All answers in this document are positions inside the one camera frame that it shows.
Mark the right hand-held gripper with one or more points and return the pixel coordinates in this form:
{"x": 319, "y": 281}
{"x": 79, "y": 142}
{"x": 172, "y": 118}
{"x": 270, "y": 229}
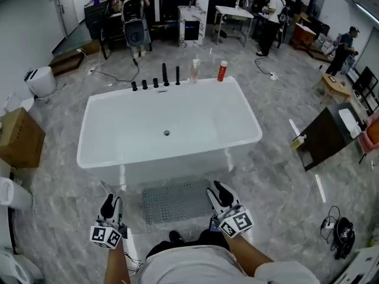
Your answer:
{"x": 237, "y": 222}

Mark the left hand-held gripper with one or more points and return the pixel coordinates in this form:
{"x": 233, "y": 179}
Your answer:
{"x": 106, "y": 235}

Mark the grey studded bath mat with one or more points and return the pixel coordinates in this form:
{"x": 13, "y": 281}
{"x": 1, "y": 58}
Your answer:
{"x": 177, "y": 201}

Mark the white bathtub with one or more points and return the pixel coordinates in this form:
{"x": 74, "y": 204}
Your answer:
{"x": 142, "y": 120}

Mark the person's right forearm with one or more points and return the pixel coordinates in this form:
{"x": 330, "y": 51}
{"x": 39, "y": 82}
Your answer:
{"x": 245, "y": 256}

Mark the person's left forearm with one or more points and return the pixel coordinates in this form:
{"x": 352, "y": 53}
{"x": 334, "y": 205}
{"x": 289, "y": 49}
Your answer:
{"x": 117, "y": 265}

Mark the black bathtub drain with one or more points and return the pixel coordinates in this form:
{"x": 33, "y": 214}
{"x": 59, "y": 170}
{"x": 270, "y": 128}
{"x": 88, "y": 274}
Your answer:
{"x": 167, "y": 133}

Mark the black display device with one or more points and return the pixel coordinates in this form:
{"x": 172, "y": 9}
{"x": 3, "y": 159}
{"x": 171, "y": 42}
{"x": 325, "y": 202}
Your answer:
{"x": 214, "y": 226}

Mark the person's black trousers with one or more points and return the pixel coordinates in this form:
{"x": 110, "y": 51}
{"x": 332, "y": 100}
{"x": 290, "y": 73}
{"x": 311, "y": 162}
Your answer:
{"x": 195, "y": 240}

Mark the person's left black shoe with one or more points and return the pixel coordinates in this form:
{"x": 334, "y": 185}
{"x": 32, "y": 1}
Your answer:
{"x": 175, "y": 237}

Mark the person's white shirt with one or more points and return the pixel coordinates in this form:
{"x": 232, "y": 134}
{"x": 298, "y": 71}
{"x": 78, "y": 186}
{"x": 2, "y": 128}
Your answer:
{"x": 207, "y": 268}

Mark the yellow soap pump bottle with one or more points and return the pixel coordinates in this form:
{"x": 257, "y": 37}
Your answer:
{"x": 297, "y": 143}

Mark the white power strip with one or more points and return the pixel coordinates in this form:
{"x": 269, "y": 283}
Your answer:
{"x": 273, "y": 76}
{"x": 91, "y": 71}
{"x": 329, "y": 226}

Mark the cardboard box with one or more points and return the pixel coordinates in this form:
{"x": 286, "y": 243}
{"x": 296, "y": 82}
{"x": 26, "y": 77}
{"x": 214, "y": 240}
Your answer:
{"x": 20, "y": 138}

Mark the dark brown side table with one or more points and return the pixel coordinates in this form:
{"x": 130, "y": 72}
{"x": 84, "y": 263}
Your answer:
{"x": 325, "y": 138}

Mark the black faucet knob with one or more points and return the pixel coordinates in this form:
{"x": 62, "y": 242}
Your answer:
{"x": 155, "y": 83}
{"x": 134, "y": 86}
{"x": 144, "y": 84}

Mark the red bottle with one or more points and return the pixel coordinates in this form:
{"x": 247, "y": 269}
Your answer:
{"x": 222, "y": 72}

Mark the pink pump bottle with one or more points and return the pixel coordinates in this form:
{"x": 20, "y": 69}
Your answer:
{"x": 195, "y": 72}

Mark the black hand shower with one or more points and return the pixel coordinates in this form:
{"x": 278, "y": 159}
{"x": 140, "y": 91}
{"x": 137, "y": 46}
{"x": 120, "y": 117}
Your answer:
{"x": 177, "y": 76}

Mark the black backpack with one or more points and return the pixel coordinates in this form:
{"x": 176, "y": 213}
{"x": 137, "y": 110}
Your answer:
{"x": 344, "y": 237}

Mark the white smart toilet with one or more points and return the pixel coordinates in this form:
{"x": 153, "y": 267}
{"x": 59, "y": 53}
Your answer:
{"x": 41, "y": 83}

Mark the white basin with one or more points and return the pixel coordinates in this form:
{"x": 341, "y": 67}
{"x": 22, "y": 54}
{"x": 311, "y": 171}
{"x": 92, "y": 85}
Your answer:
{"x": 349, "y": 123}

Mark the wooden step platform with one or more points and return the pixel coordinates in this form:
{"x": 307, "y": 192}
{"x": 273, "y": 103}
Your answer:
{"x": 69, "y": 59}

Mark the pink chair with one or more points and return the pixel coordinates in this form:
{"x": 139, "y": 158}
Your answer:
{"x": 365, "y": 145}

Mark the small wooden table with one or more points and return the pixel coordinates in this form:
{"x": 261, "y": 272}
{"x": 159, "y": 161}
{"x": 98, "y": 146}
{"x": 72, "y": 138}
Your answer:
{"x": 337, "y": 87}

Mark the orange cushion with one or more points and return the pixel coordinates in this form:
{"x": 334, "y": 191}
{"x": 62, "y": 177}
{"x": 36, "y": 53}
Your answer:
{"x": 373, "y": 133}

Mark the white marble cabinet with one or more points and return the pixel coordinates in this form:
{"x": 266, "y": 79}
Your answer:
{"x": 192, "y": 25}

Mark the black desk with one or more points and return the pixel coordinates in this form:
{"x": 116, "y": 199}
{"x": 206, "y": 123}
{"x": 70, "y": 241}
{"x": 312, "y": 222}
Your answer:
{"x": 97, "y": 25}

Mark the orange wooden box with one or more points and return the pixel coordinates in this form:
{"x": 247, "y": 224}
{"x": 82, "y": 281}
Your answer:
{"x": 303, "y": 35}

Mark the black rack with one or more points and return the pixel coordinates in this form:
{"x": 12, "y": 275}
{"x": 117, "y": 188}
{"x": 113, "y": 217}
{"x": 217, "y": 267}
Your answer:
{"x": 367, "y": 87}

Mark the steel sink table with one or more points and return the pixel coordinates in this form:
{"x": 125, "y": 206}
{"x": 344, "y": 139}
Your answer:
{"x": 234, "y": 13}

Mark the white door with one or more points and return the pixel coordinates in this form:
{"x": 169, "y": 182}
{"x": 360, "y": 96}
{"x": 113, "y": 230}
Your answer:
{"x": 71, "y": 7}

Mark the purple cup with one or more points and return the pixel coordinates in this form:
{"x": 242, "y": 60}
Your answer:
{"x": 95, "y": 1}

